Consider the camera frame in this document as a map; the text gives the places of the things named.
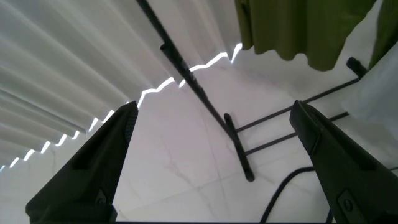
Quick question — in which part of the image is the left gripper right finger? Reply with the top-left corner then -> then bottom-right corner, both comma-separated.
289,100 -> 398,222

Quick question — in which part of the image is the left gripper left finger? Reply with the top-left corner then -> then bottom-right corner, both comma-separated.
25,100 -> 139,222

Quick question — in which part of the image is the green printed shirt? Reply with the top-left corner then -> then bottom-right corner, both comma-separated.
234,0 -> 398,72

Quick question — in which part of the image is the black clothes rack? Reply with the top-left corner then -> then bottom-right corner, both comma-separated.
136,0 -> 368,183

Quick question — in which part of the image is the white curtain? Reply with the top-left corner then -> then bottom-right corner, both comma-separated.
0,0 -> 244,172

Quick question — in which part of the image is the black cable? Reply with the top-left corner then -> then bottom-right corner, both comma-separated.
259,166 -> 335,222

